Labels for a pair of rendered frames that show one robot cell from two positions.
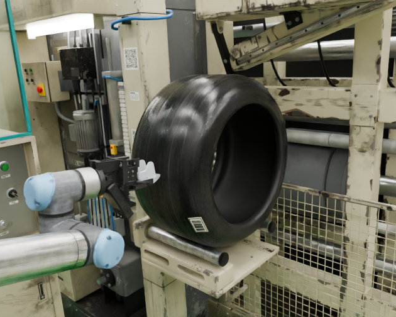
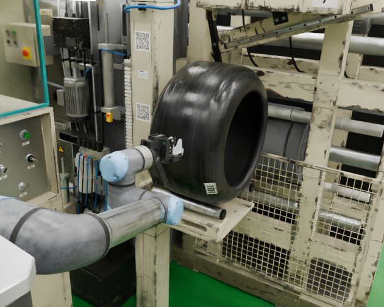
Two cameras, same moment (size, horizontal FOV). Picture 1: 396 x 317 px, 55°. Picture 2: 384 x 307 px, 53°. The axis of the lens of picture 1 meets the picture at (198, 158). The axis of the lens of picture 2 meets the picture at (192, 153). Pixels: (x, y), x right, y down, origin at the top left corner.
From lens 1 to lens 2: 42 cm
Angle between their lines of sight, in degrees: 13
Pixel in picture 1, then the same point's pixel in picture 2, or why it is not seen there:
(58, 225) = (128, 193)
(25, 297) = not seen: hidden behind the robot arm
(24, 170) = (40, 137)
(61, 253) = (153, 215)
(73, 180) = (137, 158)
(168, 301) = (158, 248)
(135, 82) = (144, 62)
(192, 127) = (213, 112)
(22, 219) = (37, 181)
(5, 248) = (129, 214)
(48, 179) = (122, 157)
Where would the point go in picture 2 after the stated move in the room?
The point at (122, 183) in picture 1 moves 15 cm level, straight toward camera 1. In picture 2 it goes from (165, 158) to (183, 178)
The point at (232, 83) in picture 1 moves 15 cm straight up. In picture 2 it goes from (240, 75) to (244, 31)
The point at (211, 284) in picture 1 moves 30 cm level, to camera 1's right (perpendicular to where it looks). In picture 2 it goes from (213, 234) to (284, 228)
